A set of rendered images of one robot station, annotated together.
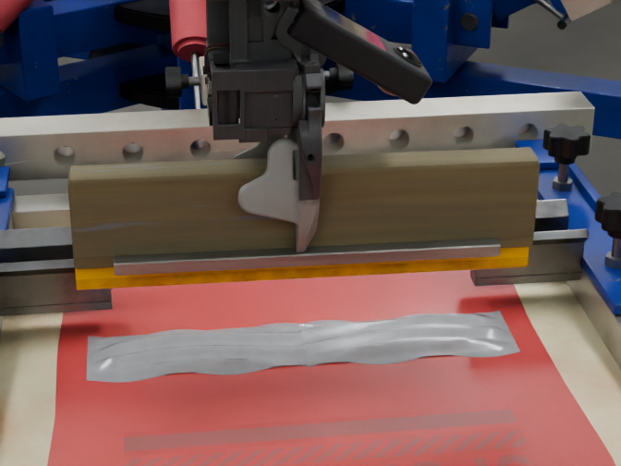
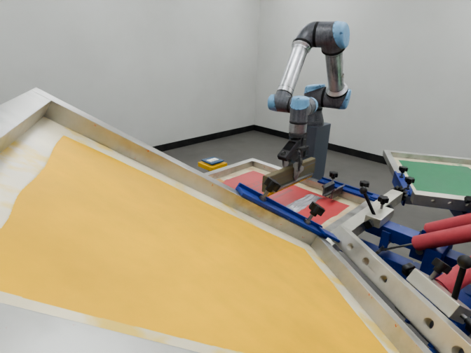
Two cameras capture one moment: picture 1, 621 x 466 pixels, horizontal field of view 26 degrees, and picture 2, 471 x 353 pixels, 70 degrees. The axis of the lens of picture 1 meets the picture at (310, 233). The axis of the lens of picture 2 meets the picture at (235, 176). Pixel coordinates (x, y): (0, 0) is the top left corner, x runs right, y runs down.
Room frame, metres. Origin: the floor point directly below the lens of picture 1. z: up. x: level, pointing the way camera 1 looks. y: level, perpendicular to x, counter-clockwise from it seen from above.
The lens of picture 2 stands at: (1.88, -1.07, 1.65)
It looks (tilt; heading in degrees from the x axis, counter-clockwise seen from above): 22 degrees down; 141
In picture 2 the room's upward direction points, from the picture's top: 2 degrees clockwise
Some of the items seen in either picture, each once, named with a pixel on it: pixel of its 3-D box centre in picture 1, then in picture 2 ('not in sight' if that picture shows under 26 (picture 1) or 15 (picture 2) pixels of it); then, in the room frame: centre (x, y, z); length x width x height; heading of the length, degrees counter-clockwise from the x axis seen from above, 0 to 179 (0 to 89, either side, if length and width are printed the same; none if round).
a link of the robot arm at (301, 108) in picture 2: not in sight; (299, 109); (0.93, 0.03, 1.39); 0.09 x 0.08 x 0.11; 112
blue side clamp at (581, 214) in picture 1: (585, 248); not in sight; (1.11, -0.26, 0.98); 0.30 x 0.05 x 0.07; 7
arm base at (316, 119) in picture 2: not in sight; (311, 115); (0.58, 0.55, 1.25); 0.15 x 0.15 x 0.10
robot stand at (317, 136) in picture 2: not in sight; (301, 210); (0.58, 0.55, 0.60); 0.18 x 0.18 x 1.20; 11
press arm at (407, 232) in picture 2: not in sight; (392, 231); (1.40, 0.06, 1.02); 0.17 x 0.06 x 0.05; 7
